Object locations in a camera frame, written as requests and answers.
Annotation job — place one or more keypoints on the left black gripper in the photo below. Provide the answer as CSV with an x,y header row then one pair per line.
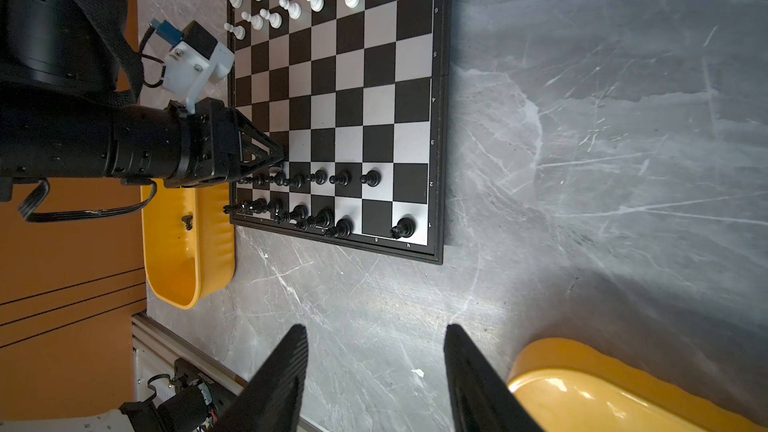
x,y
214,145

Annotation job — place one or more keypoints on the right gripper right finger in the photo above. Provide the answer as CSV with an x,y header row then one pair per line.
x,y
479,398

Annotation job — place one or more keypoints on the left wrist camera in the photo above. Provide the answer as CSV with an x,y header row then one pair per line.
x,y
196,58

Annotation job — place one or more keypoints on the black white chessboard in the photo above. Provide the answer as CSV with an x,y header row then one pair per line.
x,y
355,94

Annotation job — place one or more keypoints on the black pawn in tray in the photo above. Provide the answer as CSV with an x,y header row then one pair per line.
x,y
188,221

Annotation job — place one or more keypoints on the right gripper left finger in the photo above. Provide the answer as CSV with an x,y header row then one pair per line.
x,y
272,399

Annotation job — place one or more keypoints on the yellow tray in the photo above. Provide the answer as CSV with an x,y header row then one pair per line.
x,y
183,266
568,386

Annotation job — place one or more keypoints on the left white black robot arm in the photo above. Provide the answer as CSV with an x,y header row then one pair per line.
x,y
70,89

